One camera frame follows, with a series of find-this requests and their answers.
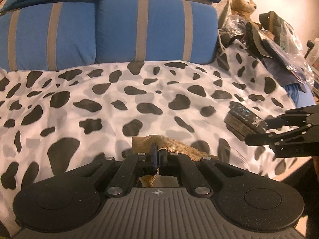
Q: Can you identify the gold drawstring pouch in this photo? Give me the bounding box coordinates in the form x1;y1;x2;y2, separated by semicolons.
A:
131;134;218;188

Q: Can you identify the black card box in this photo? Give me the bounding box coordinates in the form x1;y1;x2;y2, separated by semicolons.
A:
224;101;267;141

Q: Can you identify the blue striped cushion left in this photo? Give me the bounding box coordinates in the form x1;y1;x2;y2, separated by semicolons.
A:
1;2;96;71

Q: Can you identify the blue striped cushion right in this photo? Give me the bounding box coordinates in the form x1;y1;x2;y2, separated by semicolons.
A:
96;0;218;64

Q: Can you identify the brown teddy bear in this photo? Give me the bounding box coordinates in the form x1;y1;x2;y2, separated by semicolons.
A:
230;0;261;29

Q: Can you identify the dark clutter pile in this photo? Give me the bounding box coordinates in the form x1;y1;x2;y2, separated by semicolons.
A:
217;11;315;93

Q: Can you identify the cow print blanket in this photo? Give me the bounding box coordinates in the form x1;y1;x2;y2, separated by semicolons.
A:
1;41;301;237

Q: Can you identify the blue striped cushion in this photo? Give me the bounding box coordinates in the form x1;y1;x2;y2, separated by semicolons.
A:
96;0;218;64
1;2;96;71

